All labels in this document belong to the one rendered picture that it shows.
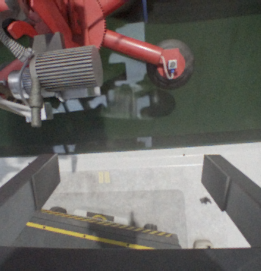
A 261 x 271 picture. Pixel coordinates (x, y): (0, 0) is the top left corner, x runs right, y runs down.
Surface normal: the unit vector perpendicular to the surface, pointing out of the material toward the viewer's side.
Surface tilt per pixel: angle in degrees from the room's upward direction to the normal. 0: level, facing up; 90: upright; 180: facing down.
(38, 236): 0
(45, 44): 26
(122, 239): 0
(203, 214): 0
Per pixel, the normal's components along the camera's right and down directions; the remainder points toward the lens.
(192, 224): -0.13, -0.14
